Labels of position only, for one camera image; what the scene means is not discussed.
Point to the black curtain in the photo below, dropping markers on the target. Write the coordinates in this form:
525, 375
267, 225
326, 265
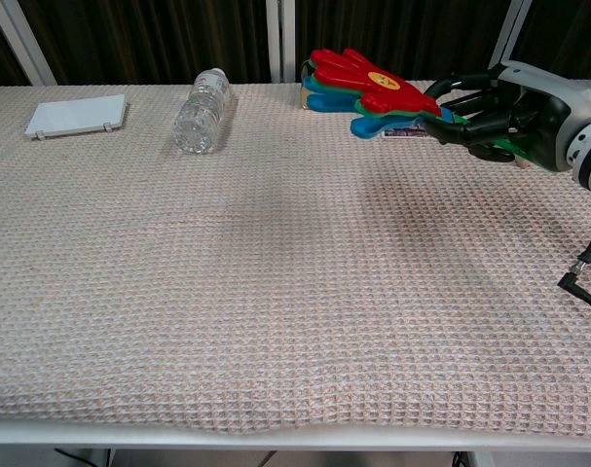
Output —
154, 34

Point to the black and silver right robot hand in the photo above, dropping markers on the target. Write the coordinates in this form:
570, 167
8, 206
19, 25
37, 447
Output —
543, 92

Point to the photo postcard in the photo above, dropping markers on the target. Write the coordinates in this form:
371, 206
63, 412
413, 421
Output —
402, 132

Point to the white plastic board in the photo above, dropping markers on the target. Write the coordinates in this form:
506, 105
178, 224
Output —
76, 116

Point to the black and gold tin box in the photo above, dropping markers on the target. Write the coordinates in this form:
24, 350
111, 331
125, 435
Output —
306, 99

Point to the aluminium frame post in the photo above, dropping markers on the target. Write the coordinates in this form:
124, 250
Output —
20, 39
280, 39
506, 29

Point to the beige waffle-weave tablecloth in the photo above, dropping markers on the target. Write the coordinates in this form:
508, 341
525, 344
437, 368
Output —
227, 267

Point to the clear plastic water bottle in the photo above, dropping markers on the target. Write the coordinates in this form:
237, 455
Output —
200, 117

